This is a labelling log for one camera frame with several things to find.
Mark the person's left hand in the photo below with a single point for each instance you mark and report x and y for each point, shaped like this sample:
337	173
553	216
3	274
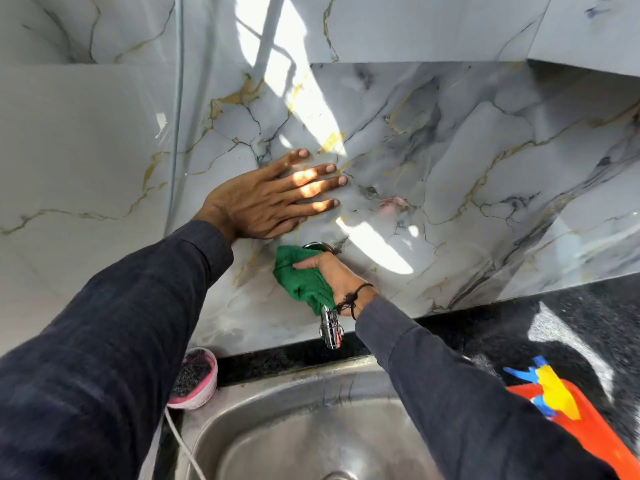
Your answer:
252	204

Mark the person's right hand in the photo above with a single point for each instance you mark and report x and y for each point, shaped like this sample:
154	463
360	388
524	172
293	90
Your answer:
339	280

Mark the person's left middle finger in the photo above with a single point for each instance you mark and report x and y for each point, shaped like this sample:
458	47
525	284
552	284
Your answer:
315	187

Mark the person's right thumb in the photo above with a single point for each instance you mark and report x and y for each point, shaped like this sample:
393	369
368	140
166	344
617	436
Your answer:
309	261

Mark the person's left little finger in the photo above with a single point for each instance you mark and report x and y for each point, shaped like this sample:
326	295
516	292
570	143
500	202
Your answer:
286	161

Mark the person's left thumb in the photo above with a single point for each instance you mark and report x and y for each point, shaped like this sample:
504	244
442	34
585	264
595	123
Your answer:
286	227

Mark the green cleaning cloth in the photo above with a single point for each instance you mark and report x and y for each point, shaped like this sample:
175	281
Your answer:
302	280

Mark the person's left forearm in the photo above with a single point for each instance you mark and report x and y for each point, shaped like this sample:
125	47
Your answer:
102	354

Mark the person's right forearm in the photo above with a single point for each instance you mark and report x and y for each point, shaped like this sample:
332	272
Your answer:
465	399

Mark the black wrist thread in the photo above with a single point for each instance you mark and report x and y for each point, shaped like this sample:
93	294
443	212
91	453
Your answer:
354	298

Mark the steel kitchen sink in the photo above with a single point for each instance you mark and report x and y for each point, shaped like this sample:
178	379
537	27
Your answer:
305	424

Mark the pink round scrubber container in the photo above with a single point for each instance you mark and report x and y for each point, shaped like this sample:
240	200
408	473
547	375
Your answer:
194	377

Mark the red plastic tray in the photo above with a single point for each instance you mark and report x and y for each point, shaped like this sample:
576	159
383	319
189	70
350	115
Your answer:
585	429

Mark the chrome wall tap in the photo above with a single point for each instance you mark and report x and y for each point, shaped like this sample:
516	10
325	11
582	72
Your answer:
330	324

